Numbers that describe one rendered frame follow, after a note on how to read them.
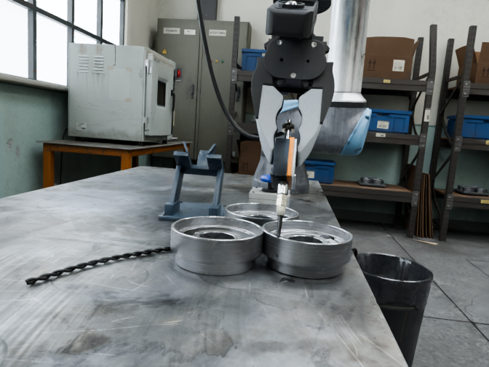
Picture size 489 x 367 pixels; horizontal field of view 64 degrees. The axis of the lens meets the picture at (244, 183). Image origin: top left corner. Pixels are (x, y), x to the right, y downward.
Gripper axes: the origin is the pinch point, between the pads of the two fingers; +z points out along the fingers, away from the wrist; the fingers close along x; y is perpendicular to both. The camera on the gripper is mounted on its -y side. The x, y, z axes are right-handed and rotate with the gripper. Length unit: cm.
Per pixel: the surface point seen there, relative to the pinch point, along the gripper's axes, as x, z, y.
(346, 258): -7.8, 11.0, -2.5
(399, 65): -85, -119, 338
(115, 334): 10.2, 15.7, -19.3
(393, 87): -81, -97, 334
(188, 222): 10.9, 9.4, 0.2
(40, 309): 17.4, 15.5, -17.5
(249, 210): 5.0, 8.1, 13.4
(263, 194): 3.9, 5.6, 20.6
